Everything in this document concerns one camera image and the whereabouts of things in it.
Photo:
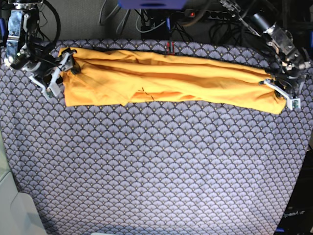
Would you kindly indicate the white plastic bin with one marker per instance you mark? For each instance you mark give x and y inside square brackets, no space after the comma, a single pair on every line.
[18,214]

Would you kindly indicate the black power strip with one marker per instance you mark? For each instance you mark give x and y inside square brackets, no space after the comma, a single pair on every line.
[209,15]

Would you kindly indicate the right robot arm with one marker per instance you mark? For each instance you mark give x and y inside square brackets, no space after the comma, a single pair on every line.
[24,25]

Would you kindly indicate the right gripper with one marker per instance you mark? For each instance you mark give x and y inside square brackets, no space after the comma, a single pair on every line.
[44,69]

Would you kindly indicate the blue fan-patterned tablecloth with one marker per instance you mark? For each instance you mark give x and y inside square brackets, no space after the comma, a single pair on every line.
[192,168]

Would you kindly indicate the red centre table clamp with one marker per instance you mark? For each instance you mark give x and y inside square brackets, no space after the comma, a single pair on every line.
[171,47]

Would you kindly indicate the yellow T-shirt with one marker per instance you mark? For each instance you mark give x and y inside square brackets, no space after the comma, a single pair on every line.
[122,77]

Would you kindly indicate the blue box at top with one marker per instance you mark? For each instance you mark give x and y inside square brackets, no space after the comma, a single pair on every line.
[152,4]

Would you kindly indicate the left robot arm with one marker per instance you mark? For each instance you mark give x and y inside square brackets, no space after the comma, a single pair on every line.
[259,17]

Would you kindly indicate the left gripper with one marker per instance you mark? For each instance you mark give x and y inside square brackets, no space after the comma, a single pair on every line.
[288,83]

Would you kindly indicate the black OpenArm case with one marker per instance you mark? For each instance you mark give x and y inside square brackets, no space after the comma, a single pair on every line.
[298,216]

